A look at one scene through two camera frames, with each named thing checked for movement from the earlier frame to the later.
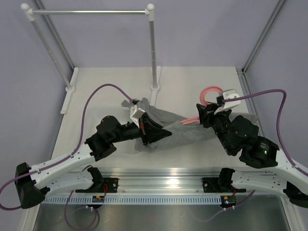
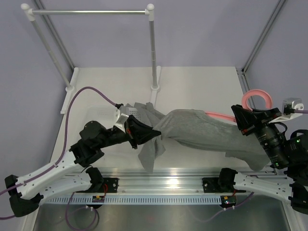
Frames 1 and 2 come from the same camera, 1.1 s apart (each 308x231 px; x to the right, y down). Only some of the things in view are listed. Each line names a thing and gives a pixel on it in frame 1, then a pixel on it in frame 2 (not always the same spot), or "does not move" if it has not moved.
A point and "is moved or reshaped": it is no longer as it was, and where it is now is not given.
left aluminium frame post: x=41 y=6 does not move
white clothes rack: x=70 y=85 does not move
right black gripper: x=209 y=109 to x=250 y=121
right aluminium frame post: x=269 y=23 does not move
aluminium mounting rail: x=160 y=180 does not move
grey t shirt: x=185 y=128 is moved or reshaped
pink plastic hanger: x=202 y=96 to x=245 y=104
